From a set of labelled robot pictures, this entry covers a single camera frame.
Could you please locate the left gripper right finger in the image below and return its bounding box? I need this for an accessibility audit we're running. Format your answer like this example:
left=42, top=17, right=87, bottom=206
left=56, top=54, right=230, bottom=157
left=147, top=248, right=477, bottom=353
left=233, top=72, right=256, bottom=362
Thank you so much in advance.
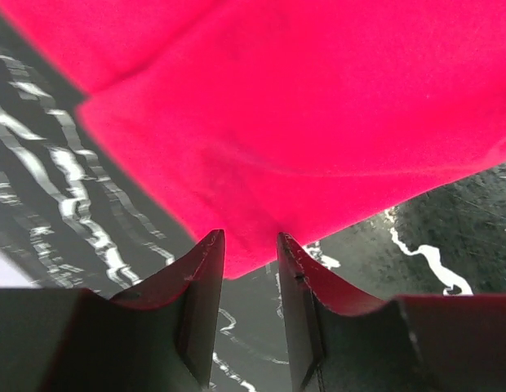
left=277, top=234, right=506, bottom=391

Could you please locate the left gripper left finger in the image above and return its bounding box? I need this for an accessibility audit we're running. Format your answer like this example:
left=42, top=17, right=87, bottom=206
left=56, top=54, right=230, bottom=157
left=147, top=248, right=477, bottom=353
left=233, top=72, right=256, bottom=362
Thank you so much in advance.
left=0, top=229, right=225, bottom=391

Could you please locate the pink t shirt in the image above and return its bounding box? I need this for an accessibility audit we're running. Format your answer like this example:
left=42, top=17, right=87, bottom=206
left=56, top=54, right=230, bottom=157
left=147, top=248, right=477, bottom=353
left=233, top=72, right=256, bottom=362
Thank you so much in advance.
left=0, top=1, right=506, bottom=278

